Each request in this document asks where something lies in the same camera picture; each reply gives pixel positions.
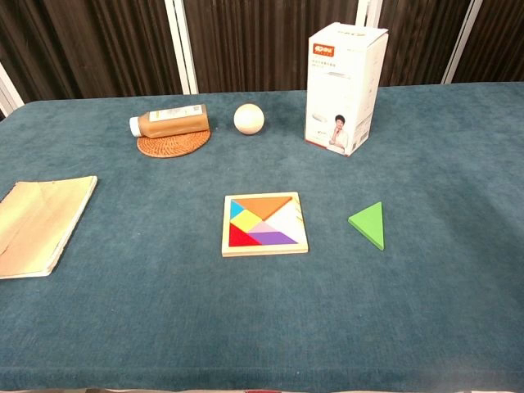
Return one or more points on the green triangle tangram piece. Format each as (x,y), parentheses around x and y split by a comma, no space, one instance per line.
(372,225)

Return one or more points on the orange triangle tangram piece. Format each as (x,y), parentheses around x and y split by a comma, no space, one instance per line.
(262,206)

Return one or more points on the blue triangle tangram piece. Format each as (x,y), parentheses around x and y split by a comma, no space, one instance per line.
(235,209)

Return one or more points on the pink triangle tangram piece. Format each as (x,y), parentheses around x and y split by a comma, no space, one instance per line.
(264,228)

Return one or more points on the red triangle tangram piece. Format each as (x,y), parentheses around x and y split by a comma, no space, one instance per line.
(239,239)

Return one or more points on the yellow square tangram piece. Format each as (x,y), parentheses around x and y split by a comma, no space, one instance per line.
(246,221)

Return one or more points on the wooden tangram tray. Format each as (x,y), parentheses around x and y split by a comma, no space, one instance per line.
(283,222)

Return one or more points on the purple parallelogram tangram piece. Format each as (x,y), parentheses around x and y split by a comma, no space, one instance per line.
(274,238)

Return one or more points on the pale wooden ball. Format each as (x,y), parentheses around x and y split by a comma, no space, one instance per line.
(249,119)

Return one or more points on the round woven rattan coaster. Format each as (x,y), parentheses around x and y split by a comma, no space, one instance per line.
(172,147)

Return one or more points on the brown drink bottle white cap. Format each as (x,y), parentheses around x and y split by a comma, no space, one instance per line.
(176,125)

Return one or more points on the white desk lamp carton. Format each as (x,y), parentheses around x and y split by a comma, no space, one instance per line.
(340,90)

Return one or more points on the teal table cloth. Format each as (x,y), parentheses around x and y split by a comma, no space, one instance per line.
(163,311)

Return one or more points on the dark ribbed screen panel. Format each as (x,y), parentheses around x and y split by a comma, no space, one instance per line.
(421,41)
(499,41)
(82,45)
(266,45)

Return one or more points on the kraft paper notebook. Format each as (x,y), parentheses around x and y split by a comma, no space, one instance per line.
(37,225)

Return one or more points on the white screen frame post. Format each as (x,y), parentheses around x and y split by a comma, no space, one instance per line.
(182,45)
(366,12)
(460,45)
(9,92)

